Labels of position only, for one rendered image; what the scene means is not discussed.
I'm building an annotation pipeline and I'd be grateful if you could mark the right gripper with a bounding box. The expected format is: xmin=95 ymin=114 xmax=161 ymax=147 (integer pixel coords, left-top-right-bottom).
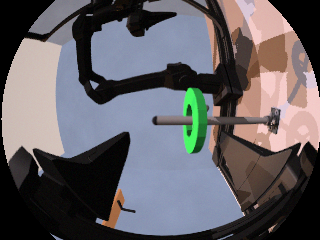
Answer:
xmin=108 ymin=0 xmax=177 ymax=37

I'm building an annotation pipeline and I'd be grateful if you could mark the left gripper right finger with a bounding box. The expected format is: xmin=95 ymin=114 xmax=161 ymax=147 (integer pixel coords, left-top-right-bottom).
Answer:
xmin=218 ymin=131 xmax=301 ymax=212

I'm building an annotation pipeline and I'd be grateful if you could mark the green ring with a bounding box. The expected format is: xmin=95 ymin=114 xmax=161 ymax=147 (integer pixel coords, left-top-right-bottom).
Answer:
xmin=183 ymin=88 xmax=207 ymax=154

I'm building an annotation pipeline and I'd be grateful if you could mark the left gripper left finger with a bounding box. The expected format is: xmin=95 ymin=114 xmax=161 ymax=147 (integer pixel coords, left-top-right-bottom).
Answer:
xmin=33 ymin=132 xmax=130 ymax=221

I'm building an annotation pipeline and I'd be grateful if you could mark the tall brown post with crossbar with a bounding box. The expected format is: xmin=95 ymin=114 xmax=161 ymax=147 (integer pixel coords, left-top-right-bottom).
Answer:
xmin=152 ymin=108 xmax=280 ymax=134

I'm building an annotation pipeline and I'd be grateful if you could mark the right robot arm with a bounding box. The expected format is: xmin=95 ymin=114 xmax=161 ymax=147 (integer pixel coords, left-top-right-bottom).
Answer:
xmin=72 ymin=0 xmax=223 ymax=105

